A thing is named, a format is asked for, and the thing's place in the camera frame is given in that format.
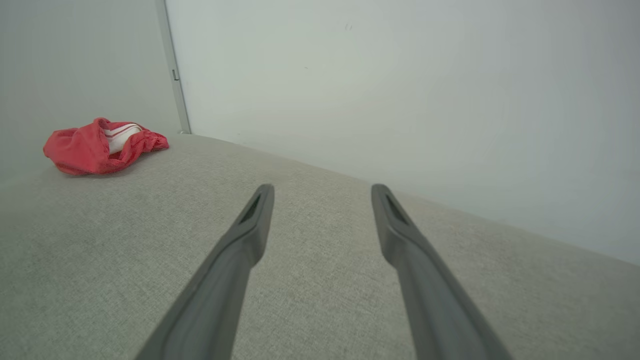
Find red and white basketball jersey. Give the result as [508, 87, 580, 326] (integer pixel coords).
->
[43, 117, 170, 176]

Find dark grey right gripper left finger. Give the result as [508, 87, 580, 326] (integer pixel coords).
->
[135, 183, 275, 360]

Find grey metal wall strip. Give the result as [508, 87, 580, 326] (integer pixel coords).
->
[155, 0, 192, 135]

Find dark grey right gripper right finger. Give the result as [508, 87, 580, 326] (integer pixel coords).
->
[371, 183, 513, 360]

